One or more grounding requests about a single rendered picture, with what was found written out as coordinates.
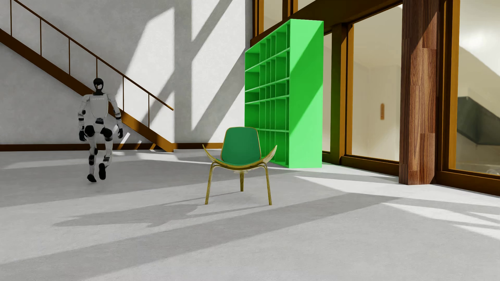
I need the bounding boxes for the white robot right leg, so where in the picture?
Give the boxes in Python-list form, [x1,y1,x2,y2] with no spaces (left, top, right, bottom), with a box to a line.
[84,124,98,183]

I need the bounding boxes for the white robot leg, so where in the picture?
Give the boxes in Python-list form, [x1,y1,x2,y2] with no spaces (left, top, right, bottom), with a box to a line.
[98,126,114,180]
[84,124,98,183]

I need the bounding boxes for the white robot left leg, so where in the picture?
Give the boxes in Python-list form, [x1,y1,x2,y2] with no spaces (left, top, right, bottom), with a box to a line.
[98,126,114,180]

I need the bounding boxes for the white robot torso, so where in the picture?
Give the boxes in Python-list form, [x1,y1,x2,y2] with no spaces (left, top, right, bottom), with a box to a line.
[89,94,109,126]

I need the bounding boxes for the brown staircase with railing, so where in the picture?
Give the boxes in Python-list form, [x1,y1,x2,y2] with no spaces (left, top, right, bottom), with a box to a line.
[0,0,175,153]

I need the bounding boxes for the green shell chair wooden legs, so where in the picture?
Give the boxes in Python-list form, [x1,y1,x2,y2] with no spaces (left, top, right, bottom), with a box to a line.
[202,126,278,206]

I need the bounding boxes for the bright green shelving unit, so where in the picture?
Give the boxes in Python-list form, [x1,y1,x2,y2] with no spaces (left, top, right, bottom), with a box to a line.
[245,18,324,169]

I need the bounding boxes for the dark wooden pillar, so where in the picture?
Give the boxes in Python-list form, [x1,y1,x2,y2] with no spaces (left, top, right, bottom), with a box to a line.
[398,0,443,186]

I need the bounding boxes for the brown wooden window frame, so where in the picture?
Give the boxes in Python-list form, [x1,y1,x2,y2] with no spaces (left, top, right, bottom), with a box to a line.
[251,0,500,196]

